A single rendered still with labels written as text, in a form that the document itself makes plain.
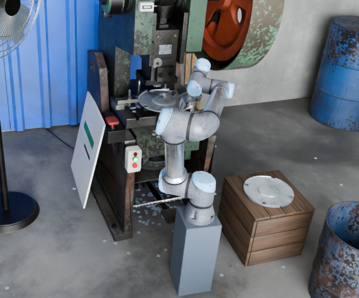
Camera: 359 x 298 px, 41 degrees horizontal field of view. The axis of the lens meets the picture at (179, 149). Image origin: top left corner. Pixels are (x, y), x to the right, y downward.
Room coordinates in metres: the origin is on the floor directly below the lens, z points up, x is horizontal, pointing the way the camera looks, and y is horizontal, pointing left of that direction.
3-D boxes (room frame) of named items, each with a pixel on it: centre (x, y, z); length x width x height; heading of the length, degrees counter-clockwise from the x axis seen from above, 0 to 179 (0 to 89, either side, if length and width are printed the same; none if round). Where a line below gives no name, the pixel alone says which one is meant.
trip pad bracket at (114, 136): (2.22, 0.34, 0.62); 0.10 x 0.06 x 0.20; 117
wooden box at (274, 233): (2.30, -0.53, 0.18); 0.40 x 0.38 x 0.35; 23
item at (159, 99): (2.45, 0.11, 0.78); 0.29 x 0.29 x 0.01
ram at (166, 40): (2.53, 0.15, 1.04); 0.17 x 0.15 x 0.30; 27
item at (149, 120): (2.57, 0.17, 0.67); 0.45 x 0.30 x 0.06; 117
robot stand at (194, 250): (1.89, -0.13, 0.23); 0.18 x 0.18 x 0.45; 19
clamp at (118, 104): (2.49, 0.32, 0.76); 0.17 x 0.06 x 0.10; 117
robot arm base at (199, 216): (1.89, -0.13, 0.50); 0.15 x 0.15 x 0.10
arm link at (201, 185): (1.89, -0.12, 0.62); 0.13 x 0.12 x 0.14; 79
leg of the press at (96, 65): (2.57, 0.47, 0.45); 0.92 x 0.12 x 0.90; 27
